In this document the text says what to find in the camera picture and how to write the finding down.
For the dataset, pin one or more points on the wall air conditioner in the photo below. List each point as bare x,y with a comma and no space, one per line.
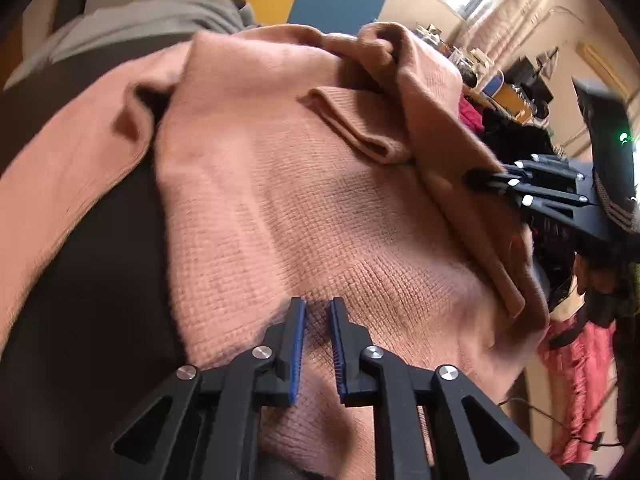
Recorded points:
600,62

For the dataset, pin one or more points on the pink knit sweater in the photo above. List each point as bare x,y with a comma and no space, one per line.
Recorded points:
280,200

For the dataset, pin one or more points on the pink fringed cloth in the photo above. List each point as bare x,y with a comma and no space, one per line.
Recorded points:
575,390

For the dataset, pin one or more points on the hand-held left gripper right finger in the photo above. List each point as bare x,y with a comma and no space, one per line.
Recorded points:
337,355

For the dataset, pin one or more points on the dark red garment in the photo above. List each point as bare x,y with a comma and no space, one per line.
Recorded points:
469,112

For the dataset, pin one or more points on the pale patterned curtain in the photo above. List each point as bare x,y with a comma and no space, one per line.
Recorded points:
505,15

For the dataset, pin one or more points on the grey garment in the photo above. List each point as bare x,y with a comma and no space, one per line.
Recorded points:
150,20

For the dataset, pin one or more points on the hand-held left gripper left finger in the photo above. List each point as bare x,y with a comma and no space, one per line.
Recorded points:
298,350

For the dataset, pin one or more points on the pile of dark clothes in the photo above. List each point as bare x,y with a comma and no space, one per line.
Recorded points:
520,140

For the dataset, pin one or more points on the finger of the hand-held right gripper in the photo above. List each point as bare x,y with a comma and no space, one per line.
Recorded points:
540,197
550,167

